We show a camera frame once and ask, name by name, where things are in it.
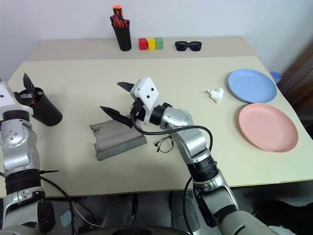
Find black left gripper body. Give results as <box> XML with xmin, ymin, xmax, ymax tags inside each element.
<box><xmin>13</xmin><ymin>89</ymin><xmax>35</xmax><ymax>107</ymax></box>

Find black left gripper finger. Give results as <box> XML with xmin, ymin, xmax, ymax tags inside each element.
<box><xmin>22</xmin><ymin>72</ymin><xmax>36</xmax><ymax>95</ymax></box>

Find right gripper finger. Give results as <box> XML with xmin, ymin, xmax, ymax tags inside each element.
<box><xmin>99</xmin><ymin>105</ymin><xmax>134</xmax><ymax>129</ymax></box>
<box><xmin>117</xmin><ymin>82</ymin><xmax>135</xmax><ymax>94</ymax></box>

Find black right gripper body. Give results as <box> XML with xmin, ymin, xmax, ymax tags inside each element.
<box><xmin>127</xmin><ymin>97</ymin><xmax>147</xmax><ymax>122</ymax></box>

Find grey glasses case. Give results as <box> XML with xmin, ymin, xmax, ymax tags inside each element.
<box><xmin>89</xmin><ymin>119</ymin><xmax>148</xmax><ymax>162</ymax></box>

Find black marker cup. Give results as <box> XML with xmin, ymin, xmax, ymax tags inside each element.
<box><xmin>31</xmin><ymin>87</ymin><xmax>63</xmax><ymax>127</ymax></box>

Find thin-framed eyeglasses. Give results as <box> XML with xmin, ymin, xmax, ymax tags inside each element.
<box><xmin>154</xmin><ymin>136</ymin><xmax>175</xmax><ymax>154</ymax></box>

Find tall black tool holder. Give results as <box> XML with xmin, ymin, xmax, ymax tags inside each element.
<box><xmin>112</xmin><ymin>21</ymin><xmax>133</xmax><ymax>51</ymax></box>

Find black sunglasses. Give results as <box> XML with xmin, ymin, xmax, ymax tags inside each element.
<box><xmin>175</xmin><ymin>41</ymin><xmax>202</xmax><ymax>52</ymax></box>

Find orange-tipped black screwdriver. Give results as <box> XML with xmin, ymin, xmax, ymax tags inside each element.
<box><xmin>112</xmin><ymin>4</ymin><xmax>124</xmax><ymax>21</ymax></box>

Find crumpled white tissue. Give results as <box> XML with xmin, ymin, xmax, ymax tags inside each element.
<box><xmin>207</xmin><ymin>87</ymin><xmax>224</xmax><ymax>104</ymax></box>

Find dark grey rounded shape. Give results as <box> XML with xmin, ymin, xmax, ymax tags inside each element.
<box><xmin>101</xmin><ymin>194</ymin><xmax>137</xmax><ymax>228</ymax></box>
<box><xmin>168</xmin><ymin>190</ymin><xmax>203</xmax><ymax>231</ymax></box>

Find small blue-grey box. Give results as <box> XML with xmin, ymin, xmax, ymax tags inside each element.
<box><xmin>60</xmin><ymin>210</ymin><xmax>73</xmax><ymax>227</ymax></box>

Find blue plate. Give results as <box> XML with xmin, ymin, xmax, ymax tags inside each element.
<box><xmin>228</xmin><ymin>69</ymin><xmax>278</xmax><ymax>104</ymax></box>

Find pink plate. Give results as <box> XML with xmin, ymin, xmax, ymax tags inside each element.
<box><xmin>238</xmin><ymin>103</ymin><xmax>299</xmax><ymax>153</ymax></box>

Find small blue round container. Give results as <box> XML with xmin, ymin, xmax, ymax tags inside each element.
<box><xmin>269</xmin><ymin>71</ymin><xmax>282</xmax><ymax>85</ymax></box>

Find brown wooden furniture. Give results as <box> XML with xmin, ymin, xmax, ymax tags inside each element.
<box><xmin>278</xmin><ymin>41</ymin><xmax>313</xmax><ymax>138</ymax></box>

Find black bundle under table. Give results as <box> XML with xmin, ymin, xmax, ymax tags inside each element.
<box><xmin>251</xmin><ymin>199</ymin><xmax>313</xmax><ymax>235</ymax></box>

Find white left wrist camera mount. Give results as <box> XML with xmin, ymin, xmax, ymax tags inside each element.
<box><xmin>0</xmin><ymin>82</ymin><xmax>34</xmax><ymax>115</ymax></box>

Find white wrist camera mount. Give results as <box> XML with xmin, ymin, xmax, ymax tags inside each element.
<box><xmin>0</xmin><ymin>82</ymin><xmax>34</xmax><ymax>115</ymax></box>
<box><xmin>130</xmin><ymin>77</ymin><xmax>159</xmax><ymax>126</ymax></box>

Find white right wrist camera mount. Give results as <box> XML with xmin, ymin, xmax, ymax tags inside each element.
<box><xmin>130</xmin><ymin>77</ymin><xmax>159</xmax><ymax>126</ymax></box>

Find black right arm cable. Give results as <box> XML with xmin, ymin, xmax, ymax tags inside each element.
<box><xmin>131</xmin><ymin>113</ymin><xmax>213</xmax><ymax>235</ymax></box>

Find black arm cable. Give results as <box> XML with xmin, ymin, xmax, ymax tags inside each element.
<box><xmin>131</xmin><ymin>113</ymin><xmax>213</xmax><ymax>235</ymax></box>
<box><xmin>40</xmin><ymin>176</ymin><xmax>75</xmax><ymax>235</ymax></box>

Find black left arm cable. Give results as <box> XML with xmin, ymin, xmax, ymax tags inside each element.
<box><xmin>40</xmin><ymin>176</ymin><xmax>75</xmax><ymax>235</ymax></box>

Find thin white cable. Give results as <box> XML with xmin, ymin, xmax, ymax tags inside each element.
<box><xmin>73</xmin><ymin>203</ymin><xmax>101</xmax><ymax>227</ymax></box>

